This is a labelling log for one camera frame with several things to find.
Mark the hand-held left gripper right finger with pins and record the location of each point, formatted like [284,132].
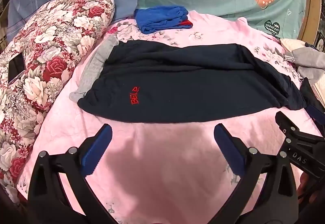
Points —
[229,149]

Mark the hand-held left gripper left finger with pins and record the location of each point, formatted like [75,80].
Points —
[97,149]

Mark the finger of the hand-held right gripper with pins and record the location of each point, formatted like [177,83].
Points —
[292,135]
[316,114]

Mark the navy pants with red embroidery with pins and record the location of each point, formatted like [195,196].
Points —
[177,81]

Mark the person's right hand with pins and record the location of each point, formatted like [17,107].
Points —
[306,186]

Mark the folded black garment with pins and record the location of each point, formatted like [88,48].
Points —
[308,91]

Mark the grey garment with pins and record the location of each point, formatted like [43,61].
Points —
[307,58]

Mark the pink floral bed sheet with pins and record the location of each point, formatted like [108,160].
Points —
[162,163]

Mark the cream cloth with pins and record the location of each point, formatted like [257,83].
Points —
[290,43]

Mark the grey cloth strip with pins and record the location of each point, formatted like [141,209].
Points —
[96,66]

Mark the dark wooden headboard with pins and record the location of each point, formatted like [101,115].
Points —
[309,10]

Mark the red floral pillow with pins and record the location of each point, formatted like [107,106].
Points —
[50,48]

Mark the black phone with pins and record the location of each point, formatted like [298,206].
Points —
[16,67]

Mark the folded blue garment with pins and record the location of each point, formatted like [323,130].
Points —
[160,17]

